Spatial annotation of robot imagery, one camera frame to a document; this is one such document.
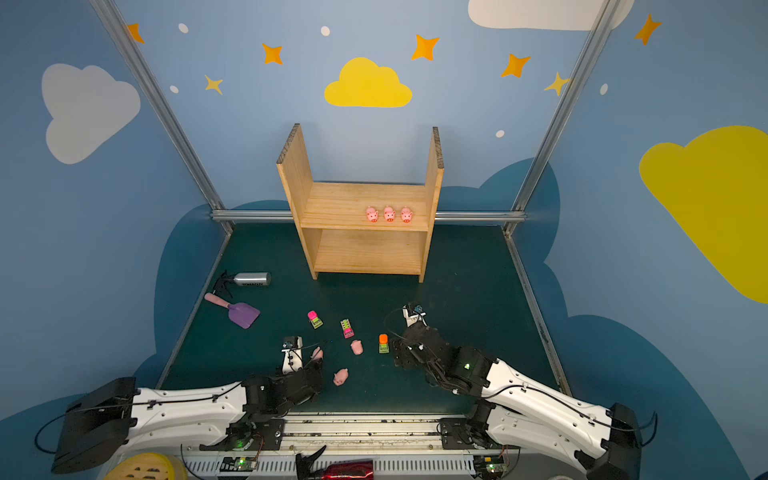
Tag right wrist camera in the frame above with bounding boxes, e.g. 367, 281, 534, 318
402, 302, 426, 328

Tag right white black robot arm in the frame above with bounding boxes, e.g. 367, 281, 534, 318
390, 322, 642, 479

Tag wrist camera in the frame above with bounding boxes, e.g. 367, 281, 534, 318
282, 336, 303, 375
402, 302, 426, 328

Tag left green circuit board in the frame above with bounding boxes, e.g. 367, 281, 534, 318
219, 456, 259, 474

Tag green circuit board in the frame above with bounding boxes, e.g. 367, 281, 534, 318
472, 456, 509, 480
219, 456, 259, 474

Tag pink striped toy truck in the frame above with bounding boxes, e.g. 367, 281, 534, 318
340, 319, 355, 339

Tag purple pink toy shovel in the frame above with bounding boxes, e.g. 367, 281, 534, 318
204, 293, 261, 329

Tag right green circuit board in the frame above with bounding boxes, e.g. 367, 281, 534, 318
472, 456, 509, 480

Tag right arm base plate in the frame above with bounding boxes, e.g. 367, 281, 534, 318
436, 418, 520, 451

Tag silver spray bottle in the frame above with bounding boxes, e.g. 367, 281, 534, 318
212, 271, 272, 298

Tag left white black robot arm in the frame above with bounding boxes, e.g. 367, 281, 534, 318
51, 358, 324, 475

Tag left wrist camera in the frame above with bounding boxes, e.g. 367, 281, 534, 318
282, 336, 303, 375

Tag pink green toy truck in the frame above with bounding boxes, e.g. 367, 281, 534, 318
307, 311, 323, 330

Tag red black clamp tool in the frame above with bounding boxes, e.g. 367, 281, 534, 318
295, 446, 374, 480

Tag yellow plastic basket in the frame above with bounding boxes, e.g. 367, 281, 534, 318
104, 453, 188, 480

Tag orange green toy car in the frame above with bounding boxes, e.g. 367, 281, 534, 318
378, 334, 390, 354

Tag wooden two-tier shelf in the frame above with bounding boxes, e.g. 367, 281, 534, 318
276, 123, 445, 281

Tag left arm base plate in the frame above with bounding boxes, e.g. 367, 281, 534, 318
199, 418, 285, 452

